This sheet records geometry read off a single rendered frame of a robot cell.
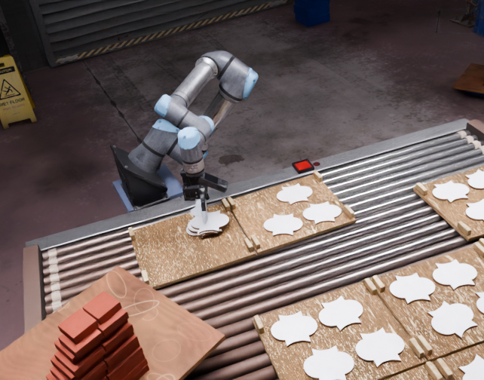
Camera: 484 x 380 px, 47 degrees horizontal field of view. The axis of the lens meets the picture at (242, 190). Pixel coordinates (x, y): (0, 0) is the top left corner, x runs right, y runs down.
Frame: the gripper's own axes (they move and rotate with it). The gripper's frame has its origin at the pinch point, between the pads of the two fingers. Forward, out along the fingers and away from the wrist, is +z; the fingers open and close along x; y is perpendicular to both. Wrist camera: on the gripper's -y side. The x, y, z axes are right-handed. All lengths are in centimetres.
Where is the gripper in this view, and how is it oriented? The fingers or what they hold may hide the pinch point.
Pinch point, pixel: (207, 212)
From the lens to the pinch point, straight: 211.8
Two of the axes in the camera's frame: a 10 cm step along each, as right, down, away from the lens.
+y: -9.9, 0.8, 0.7
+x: -0.1, 5.9, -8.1
